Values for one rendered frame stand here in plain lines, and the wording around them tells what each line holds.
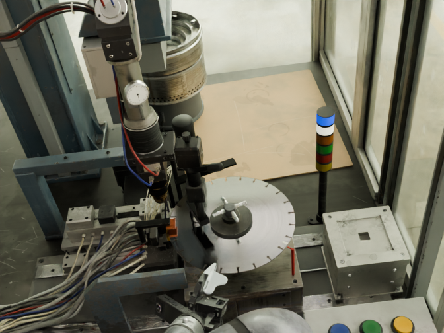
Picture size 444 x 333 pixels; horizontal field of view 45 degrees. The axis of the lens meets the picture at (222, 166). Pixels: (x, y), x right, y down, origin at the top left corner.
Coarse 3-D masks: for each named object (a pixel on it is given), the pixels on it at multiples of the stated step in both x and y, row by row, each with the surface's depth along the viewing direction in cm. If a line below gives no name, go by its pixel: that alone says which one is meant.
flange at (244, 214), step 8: (216, 208) 142; (240, 208) 141; (224, 216) 138; (240, 216) 139; (248, 216) 139; (216, 224) 138; (224, 224) 138; (232, 224) 137; (240, 224) 137; (248, 224) 137; (216, 232) 137; (224, 232) 136; (232, 232) 136; (240, 232) 136
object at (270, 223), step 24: (216, 192) 148; (240, 192) 147; (264, 192) 146; (264, 216) 140; (288, 216) 139; (192, 240) 136; (216, 240) 136; (240, 240) 135; (264, 240) 134; (288, 240) 133; (192, 264) 131; (216, 264) 130; (240, 264) 129; (264, 264) 129
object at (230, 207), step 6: (222, 198) 139; (228, 204) 137; (234, 204) 137; (240, 204) 137; (222, 210) 136; (228, 210) 135; (234, 210) 136; (216, 216) 136; (228, 216) 137; (234, 216) 134
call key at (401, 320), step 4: (400, 316) 120; (396, 320) 119; (400, 320) 119; (404, 320) 119; (408, 320) 119; (396, 324) 118; (400, 324) 118; (404, 324) 118; (408, 324) 118; (396, 328) 118; (400, 328) 118; (404, 328) 118; (408, 328) 117; (400, 332) 117; (404, 332) 117; (408, 332) 117
